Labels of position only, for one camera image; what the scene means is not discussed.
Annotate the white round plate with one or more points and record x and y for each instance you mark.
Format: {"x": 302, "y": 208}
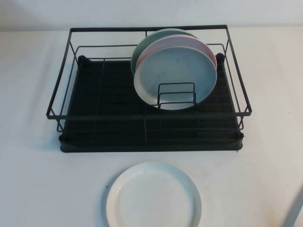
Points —
{"x": 154, "y": 201}

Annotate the grey-blue round plate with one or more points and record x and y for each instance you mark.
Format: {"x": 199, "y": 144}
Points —
{"x": 180, "y": 66}

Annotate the green round plate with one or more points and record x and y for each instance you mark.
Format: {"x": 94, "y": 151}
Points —
{"x": 144, "y": 42}

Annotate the pink round plate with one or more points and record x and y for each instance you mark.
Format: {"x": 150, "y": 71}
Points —
{"x": 170, "y": 41}

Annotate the black plastic drip tray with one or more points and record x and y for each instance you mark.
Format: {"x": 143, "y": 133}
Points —
{"x": 106, "y": 145}

